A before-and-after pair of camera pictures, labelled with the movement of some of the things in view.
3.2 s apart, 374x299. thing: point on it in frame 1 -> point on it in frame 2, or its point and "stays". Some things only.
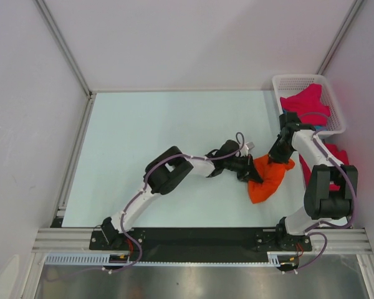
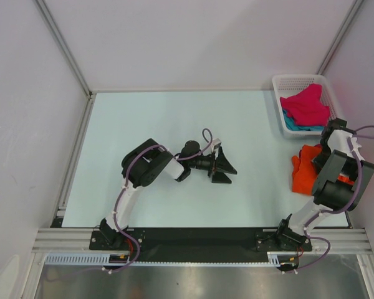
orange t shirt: x=272 y=175 -> x=305 y=170
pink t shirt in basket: x=308 y=105 stays
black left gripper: x=252 y=174 -> x=222 y=164
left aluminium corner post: x=50 y=20 stays
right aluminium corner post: x=356 y=5 stays
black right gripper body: x=281 y=151 -> x=320 y=159
